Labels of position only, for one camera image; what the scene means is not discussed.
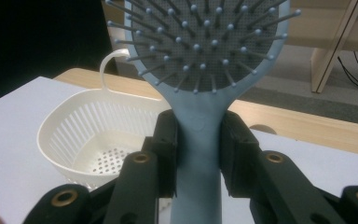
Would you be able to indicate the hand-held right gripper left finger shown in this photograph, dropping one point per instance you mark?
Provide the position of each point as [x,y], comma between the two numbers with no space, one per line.
[164,149]

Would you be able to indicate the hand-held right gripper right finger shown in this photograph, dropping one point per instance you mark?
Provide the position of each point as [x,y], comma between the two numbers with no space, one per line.
[237,155]

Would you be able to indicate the light blue hairbrush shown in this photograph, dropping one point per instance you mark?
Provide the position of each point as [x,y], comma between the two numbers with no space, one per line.
[199,124]

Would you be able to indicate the white plastic basket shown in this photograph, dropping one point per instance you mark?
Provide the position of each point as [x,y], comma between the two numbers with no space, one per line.
[84,130]

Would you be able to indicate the wooden table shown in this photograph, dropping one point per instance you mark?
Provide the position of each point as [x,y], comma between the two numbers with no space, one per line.
[307,124]

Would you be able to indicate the white table cover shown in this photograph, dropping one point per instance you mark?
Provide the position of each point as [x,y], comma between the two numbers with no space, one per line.
[12,140]

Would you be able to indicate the black curtain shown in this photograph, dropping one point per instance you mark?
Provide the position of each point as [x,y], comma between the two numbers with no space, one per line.
[37,40]

